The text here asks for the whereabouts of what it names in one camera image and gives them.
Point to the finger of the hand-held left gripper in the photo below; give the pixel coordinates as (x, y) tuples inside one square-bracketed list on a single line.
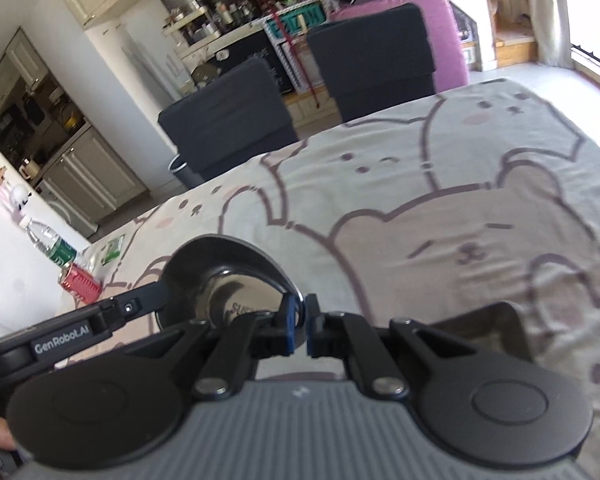
[(135, 302)]

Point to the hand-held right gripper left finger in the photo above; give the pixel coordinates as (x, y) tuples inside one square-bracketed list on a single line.
[(290, 327)]

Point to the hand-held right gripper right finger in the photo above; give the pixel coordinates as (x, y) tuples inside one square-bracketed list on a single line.
[(312, 330)]

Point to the round steel bowl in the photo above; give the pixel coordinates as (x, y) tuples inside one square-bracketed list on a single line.
[(215, 270)]

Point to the red drink can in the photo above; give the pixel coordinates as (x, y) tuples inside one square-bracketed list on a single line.
[(81, 284)]

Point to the green white snack packet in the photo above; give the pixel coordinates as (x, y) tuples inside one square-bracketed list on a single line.
[(112, 250)]

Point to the clear water bottle green label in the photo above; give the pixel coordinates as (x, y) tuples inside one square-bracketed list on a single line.
[(47, 242)]

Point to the cream kitchen base cabinet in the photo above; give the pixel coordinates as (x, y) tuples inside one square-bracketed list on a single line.
[(90, 180)]

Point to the grey trash bin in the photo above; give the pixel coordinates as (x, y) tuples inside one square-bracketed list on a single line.
[(182, 172)]

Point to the white plush toy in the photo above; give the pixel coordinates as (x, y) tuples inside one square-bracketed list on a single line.
[(21, 197)]

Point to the white kettle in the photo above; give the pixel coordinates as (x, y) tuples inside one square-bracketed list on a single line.
[(28, 168)]

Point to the dark grey covered chair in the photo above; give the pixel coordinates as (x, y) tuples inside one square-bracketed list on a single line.
[(375, 60), (225, 120)]

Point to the cosmetics shelf rack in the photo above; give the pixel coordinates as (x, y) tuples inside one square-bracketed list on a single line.
[(210, 15)]

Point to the teal license-plate sign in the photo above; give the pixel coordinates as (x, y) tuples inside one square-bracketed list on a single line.
[(295, 20)]

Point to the pink fabric storage box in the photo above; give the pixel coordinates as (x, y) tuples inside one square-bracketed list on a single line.
[(447, 35)]

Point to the beige window curtain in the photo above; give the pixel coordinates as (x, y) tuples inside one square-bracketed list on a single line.
[(547, 10)]

